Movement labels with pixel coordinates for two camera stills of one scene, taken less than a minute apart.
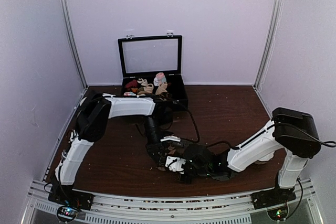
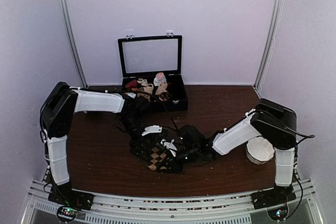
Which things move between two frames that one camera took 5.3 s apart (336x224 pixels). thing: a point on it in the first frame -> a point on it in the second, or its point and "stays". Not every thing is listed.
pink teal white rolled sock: [160, 78] stays
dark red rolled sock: [132, 84] stays
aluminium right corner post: [272, 29] stays
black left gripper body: [150, 124] -> [134, 142]
